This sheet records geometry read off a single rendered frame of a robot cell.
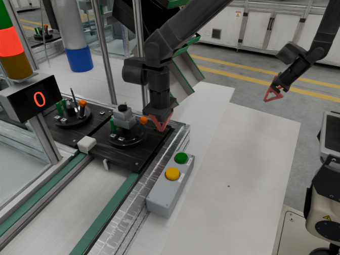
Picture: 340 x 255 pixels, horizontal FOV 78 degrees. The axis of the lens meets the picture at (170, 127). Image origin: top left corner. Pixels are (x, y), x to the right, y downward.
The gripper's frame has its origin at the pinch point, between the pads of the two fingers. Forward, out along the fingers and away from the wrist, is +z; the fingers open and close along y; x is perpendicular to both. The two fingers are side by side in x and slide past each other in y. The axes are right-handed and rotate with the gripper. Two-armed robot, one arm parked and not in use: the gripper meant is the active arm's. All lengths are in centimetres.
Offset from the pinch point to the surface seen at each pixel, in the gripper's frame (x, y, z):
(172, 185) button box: 9.1, 11.8, 9.2
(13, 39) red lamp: -23.1, 18.4, -29.0
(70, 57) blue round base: -93, -54, 8
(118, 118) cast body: -14.6, 1.8, -1.3
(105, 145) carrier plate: -18.1, 6.8, 7.9
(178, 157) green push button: 7.0, 2.1, 7.9
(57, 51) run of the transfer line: -131, -76, 15
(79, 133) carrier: -30.5, 5.5, 7.8
